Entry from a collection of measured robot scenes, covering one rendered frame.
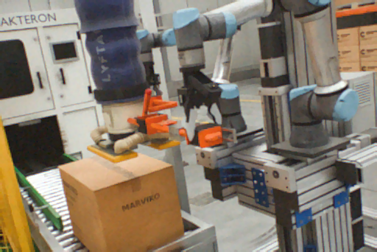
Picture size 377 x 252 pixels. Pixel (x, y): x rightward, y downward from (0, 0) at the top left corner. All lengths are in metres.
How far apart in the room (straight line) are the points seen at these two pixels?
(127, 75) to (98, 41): 0.16
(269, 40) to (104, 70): 0.72
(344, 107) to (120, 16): 0.87
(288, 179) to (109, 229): 0.82
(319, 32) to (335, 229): 1.06
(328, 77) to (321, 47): 0.11
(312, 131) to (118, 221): 0.92
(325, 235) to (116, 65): 1.26
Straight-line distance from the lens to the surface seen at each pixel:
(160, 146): 1.61
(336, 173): 1.78
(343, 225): 2.23
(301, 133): 1.66
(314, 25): 1.48
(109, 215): 1.88
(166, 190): 1.98
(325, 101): 1.55
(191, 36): 1.14
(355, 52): 9.67
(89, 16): 1.62
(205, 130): 1.14
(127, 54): 1.61
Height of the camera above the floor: 1.51
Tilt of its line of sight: 12 degrees down
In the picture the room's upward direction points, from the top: 9 degrees counter-clockwise
